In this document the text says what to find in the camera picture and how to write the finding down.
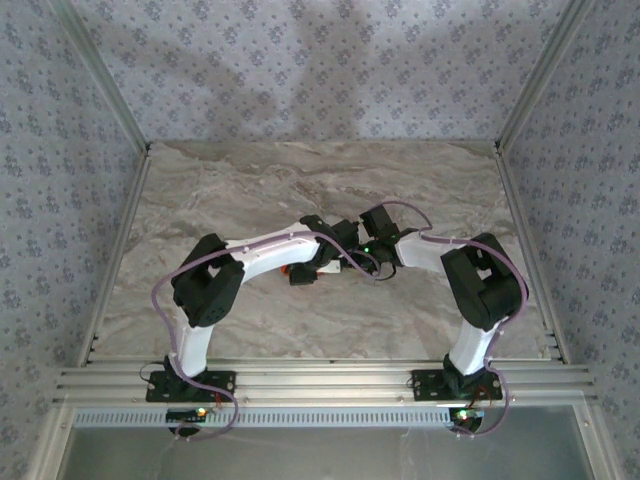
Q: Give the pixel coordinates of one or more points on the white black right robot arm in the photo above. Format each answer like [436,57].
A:
[425,255]

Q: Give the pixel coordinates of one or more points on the grey metal panel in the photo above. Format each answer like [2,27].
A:
[325,455]

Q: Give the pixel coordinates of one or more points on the aluminium frame post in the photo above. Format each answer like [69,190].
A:
[540,75]
[47,445]
[600,445]
[102,75]

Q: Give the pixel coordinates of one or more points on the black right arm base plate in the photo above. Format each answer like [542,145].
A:
[425,387]

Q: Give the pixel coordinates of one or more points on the aluminium mounting rail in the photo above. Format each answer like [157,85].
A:
[325,382]

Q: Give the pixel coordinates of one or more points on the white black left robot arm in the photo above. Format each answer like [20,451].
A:
[270,255]

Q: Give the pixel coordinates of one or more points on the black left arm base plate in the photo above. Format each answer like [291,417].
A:
[220,382]

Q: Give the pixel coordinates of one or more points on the small controller board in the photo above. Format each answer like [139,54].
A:
[187,414]
[467,415]

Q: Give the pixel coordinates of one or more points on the aluminium side rail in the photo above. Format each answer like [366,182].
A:
[121,250]
[514,200]

